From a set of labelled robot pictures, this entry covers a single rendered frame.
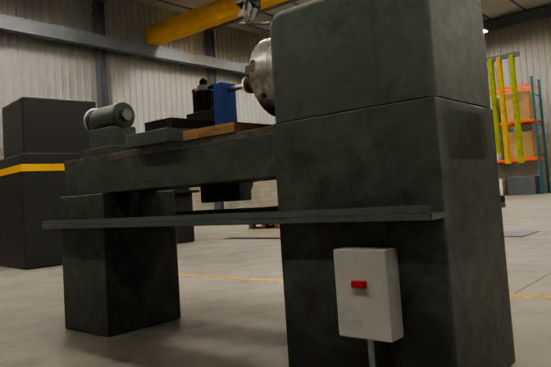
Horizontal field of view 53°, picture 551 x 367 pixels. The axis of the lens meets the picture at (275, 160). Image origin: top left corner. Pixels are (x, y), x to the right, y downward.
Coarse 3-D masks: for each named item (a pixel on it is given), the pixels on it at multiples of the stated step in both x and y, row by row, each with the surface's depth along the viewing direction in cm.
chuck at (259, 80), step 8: (264, 40) 215; (256, 48) 212; (264, 48) 208; (256, 56) 209; (264, 56) 206; (256, 64) 208; (264, 64) 205; (256, 72) 208; (264, 72) 205; (256, 80) 208; (264, 80) 206; (256, 88) 209; (264, 88) 207; (256, 96) 211; (272, 96) 207; (264, 104) 212; (272, 104) 210; (272, 112) 215
